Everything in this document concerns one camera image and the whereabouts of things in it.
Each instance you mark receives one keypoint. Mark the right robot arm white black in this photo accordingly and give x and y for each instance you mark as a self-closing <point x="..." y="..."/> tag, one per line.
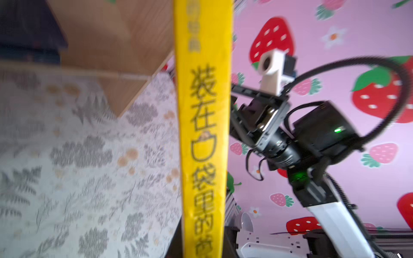
<point x="316" y="189"/>

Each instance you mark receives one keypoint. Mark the purple-navy book yellow label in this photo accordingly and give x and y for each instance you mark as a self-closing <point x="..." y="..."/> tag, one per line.
<point x="30" y="33"/>

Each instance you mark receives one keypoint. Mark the yellow cartoon cover book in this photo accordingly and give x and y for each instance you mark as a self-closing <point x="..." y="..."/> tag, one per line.
<point x="203" y="52"/>

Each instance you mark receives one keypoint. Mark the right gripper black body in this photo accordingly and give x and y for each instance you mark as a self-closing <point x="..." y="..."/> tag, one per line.
<point x="286" y="137"/>

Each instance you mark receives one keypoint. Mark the wooden two-tier shelf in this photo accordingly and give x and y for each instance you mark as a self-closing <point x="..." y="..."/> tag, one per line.
<point x="121" y="43"/>

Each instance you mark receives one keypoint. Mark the grey bowl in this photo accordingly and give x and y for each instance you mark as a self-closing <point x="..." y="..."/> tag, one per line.
<point x="244" y="222"/>

